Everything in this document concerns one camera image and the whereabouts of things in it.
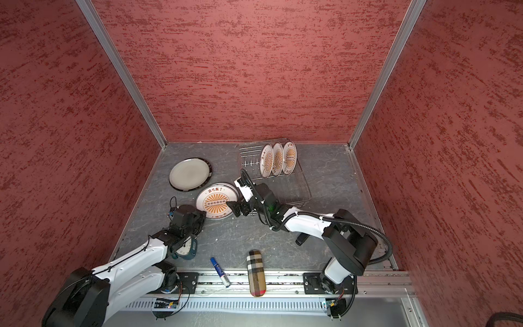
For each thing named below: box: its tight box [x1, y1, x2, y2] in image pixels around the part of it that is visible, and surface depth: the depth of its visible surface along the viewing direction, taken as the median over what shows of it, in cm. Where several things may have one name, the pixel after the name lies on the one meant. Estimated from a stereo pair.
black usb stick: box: [295, 232, 311, 246], surface depth 85 cm
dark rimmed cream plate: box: [168, 168, 213, 193], surface depth 101 cm
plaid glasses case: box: [246, 249, 267, 298], surface depth 76 cm
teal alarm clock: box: [171, 236, 198, 261], surface depth 80 cm
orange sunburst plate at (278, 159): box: [271, 142, 284, 177], surface depth 103 cm
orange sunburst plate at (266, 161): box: [260, 143, 274, 179], surface depth 105 cm
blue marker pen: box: [209, 256, 231, 289], surface depth 77 cm
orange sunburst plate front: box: [196, 182, 240, 221], surface depth 97 cm
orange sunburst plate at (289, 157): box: [281, 140, 298, 176], surface depth 103 cm
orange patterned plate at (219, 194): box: [202, 182, 240, 207], surface depth 99 cm
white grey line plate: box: [168, 158, 210, 191], surface depth 106 cm
